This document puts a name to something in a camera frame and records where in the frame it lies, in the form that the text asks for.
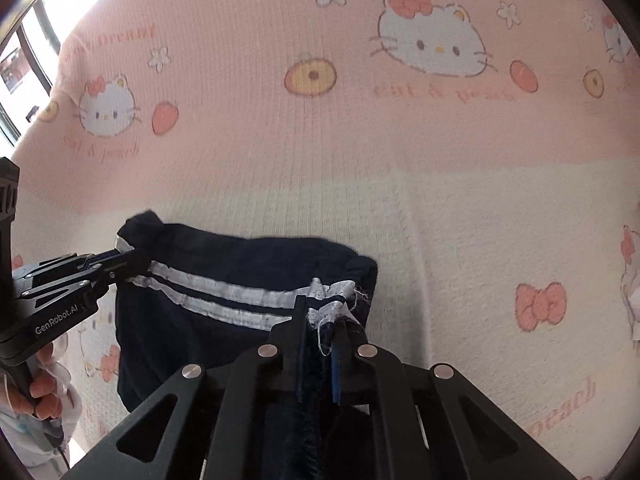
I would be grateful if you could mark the white and dark clothes pile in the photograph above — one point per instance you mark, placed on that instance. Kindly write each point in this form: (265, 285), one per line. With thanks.
(630, 281)

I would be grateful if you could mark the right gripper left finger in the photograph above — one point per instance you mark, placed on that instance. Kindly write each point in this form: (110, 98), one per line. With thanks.
(202, 427)

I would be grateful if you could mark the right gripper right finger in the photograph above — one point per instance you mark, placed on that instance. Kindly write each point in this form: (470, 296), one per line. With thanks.
(426, 424)

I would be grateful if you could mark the pink cream Hello Kitty blanket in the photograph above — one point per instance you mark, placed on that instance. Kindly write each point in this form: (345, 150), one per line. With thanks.
(485, 153)

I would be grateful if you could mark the left hand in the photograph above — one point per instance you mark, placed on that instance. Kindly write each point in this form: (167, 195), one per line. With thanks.
(47, 389)

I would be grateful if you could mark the navy shorts white stripes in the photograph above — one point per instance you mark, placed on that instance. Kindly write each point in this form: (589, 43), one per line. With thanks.
(206, 298)

